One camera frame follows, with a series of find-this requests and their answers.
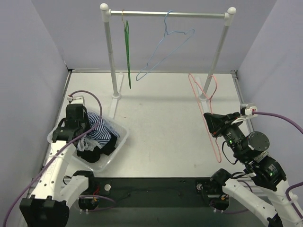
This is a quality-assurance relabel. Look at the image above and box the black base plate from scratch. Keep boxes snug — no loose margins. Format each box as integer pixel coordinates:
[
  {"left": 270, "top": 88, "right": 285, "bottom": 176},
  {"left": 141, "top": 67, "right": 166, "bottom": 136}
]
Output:
[{"left": 78, "top": 177, "right": 230, "bottom": 211}]

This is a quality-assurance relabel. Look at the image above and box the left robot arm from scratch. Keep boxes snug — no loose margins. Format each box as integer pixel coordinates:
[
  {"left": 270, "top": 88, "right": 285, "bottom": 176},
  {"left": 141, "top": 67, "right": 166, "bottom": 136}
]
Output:
[{"left": 19, "top": 104, "right": 96, "bottom": 227}]

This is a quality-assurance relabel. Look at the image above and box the purple cable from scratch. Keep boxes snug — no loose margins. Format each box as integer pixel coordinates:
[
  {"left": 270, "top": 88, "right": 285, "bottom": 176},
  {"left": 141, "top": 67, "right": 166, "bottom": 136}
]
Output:
[
  {"left": 2, "top": 90, "right": 116, "bottom": 227},
  {"left": 210, "top": 111, "right": 303, "bottom": 218}
]

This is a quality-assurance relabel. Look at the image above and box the white plastic basket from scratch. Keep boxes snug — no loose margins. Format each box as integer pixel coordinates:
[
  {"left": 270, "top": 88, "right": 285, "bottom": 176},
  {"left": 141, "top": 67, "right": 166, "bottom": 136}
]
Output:
[{"left": 47, "top": 109, "right": 130, "bottom": 173}]

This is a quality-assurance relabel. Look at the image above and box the pink wire hanger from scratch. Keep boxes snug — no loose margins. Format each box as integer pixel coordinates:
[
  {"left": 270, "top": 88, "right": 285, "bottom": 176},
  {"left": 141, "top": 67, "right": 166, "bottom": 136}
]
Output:
[{"left": 188, "top": 72, "right": 223, "bottom": 163}]

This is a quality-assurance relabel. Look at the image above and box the blue white striped tank top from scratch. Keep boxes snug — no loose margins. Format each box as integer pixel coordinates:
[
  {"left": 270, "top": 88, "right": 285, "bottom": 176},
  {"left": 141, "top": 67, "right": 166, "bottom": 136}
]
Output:
[{"left": 76, "top": 118, "right": 120, "bottom": 152}]

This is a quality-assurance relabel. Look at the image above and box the black tank top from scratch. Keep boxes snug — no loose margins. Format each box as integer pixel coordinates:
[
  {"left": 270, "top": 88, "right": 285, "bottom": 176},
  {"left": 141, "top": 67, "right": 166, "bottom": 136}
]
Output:
[{"left": 77, "top": 133, "right": 117, "bottom": 163}]

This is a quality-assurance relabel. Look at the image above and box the green hanger with gold hook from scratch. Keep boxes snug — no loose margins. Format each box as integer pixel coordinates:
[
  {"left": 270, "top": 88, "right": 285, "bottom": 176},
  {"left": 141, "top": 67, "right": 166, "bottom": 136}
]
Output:
[{"left": 122, "top": 11, "right": 132, "bottom": 89}]

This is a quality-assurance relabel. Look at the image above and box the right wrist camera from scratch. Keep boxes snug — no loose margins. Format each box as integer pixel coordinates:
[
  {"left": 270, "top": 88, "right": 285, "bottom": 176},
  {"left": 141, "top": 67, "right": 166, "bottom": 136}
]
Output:
[{"left": 232, "top": 103, "right": 258, "bottom": 124}]

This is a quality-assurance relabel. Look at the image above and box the white clothes rack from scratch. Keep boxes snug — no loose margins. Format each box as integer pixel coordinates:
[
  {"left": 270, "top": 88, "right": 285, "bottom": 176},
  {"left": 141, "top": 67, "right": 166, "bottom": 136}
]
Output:
[{"left": 100, "top": 3, "right": 237, "bottom": 118}]

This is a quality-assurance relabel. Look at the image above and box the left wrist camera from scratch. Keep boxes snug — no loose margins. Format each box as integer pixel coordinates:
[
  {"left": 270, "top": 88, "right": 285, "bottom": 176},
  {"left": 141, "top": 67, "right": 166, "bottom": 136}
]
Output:
[{"left": 67, "top": 95, "right": 85, "bottom": 105}]

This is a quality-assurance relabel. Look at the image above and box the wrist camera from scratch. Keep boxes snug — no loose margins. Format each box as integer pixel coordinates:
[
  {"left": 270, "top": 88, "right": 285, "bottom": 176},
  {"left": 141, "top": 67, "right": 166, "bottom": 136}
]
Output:
[
  {"left": 67, "top": 95, "right": 85, "bottom": 105},
  {"left": 232, "top": 103, "right": 258, "bottom": 124}
]

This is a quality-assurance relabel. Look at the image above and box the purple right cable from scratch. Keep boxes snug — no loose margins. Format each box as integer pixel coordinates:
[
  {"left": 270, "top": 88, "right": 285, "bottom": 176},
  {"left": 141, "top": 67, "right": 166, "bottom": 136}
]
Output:
[{"left": 210, "top": 111, "right": 303, "bottom": 218}]

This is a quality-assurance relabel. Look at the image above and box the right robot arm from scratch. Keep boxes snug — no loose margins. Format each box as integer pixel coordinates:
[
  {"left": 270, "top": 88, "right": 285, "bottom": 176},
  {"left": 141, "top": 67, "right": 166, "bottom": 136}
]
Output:
[{"left": 204, "top": 112, "right": 303, "bottom": 227}]

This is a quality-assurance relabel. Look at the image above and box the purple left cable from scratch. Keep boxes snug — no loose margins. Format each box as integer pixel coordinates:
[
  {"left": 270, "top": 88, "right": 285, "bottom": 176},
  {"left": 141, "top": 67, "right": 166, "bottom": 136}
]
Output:
[{"left": 2, "top": 90, "right": 116, "bottom": 227}]

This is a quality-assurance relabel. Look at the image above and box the light blue wire hanger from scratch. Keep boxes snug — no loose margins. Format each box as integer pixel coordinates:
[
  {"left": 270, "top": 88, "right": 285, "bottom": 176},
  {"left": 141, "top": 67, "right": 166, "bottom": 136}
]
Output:
[{"left": 135, "top": 10, "right": 195, "bottom": 81}]

